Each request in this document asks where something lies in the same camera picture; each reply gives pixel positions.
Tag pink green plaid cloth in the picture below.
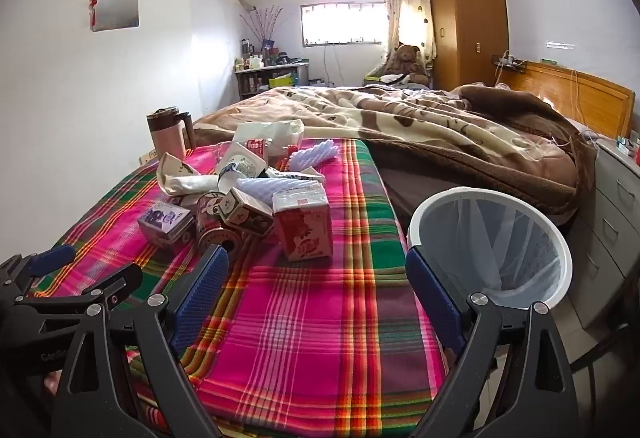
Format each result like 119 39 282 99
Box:
27 138 448 438

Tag dried flower branches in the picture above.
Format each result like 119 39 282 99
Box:
240 5 293 43

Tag white round waste bin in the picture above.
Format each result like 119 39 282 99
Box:
407 186 573 311

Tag wooden wardrobe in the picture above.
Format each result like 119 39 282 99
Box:
426 0 510 91

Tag cluttered shelf desk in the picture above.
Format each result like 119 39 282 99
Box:
235 64 308 101

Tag grey drawer nightstand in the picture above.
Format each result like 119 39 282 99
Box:
567 138 640 331

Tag pink mug with brown lid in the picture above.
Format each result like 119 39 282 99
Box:
146 106 197 161

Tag silver wall panel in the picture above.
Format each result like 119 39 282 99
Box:
91 0 139 33

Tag wooden bed headboard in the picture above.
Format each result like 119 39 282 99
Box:
497 60 636 141

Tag cartoon printed can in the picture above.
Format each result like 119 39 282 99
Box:
196 193 241 259

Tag power strip with plugs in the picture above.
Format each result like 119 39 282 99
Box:
492 52 528 73

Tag white black carton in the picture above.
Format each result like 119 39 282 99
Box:
265 165 326 186

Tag red milk carton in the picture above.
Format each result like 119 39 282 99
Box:
272 185 333 263

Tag dark grey chair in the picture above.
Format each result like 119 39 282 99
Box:
570 333 621 369

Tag brown beige patterned blanket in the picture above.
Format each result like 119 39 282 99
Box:
192 84 598 233

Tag white plastic bag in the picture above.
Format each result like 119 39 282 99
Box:
232 120 305 159

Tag white foam sheet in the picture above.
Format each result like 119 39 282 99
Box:
235 175 301 203

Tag brown bed mattress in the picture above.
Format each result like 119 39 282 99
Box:
367 143 581 239

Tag barred window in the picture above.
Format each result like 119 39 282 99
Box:
300 2 388 46

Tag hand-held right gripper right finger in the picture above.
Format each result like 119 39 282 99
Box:
405 248 583 438

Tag white printed milk carton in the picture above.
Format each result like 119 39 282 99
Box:
217 143 268 189

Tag brown teddy bear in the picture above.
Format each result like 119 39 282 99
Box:
382 44 431 86

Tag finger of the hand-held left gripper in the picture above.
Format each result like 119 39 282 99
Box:
0 245 77 291
10 263 144 319

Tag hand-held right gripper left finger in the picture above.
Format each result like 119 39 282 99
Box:
50 244 231 438

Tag group of bottles and jars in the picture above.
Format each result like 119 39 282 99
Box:
235 38 301 71

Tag small purple box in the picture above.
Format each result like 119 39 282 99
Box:
137 200 196 246

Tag cream carton red green print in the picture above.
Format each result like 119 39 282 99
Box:
220 188 275 239

